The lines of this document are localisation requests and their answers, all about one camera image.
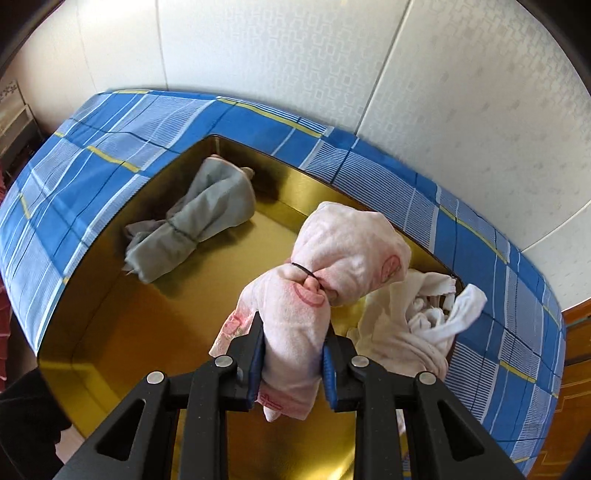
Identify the grey cloth bundle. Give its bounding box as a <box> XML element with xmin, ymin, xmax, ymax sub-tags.
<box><xmin>122</xmin><ymin>156</ymin><xmax>257</xmax><ymax>282</ymax></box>

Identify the gold tin box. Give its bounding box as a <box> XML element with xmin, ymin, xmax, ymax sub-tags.
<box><xmin>36</xmin><ymin>134</ymin><xmax>462</xmax><ymax>480</ymax></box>

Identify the light side cabinet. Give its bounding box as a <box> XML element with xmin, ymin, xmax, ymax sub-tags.
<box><xmin>0</xmin><ymin>80</ymin><xmax>40</xmax><ymax>181</ymax></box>

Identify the white cloth bundle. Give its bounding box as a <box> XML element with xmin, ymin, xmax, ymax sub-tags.
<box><xmin>348</xmin><ymin>268</ymin><xmax>488</xmax><ymax>384</ymax></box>

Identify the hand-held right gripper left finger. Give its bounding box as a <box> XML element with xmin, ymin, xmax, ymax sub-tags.
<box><xmin>55</xmin><ymin>311</ymin><xmax>266</xmax><ymax>480</ymax></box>

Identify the pink towel bundle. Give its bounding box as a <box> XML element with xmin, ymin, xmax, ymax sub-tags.
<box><xmin>209</xmin><ymin>200</ymin><xmax>411</xmax><ymax>423</ymax></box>

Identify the blue plaid tablecloth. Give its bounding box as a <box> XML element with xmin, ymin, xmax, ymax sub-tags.
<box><xmin>0</xmin><ymin>90</ymin><xmax>568</xmax><ymax>480</ymax></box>

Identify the wooden door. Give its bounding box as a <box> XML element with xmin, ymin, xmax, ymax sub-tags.
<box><xmin>551</xmin><ymin>307</ymin><xmax>591</xmax><ymax>444</ymax></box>

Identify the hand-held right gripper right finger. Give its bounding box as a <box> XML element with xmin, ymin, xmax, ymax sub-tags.
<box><xmin>322</xmin><ymin>323</ymin><xmax>525</xmax><ymax>480</ymax></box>

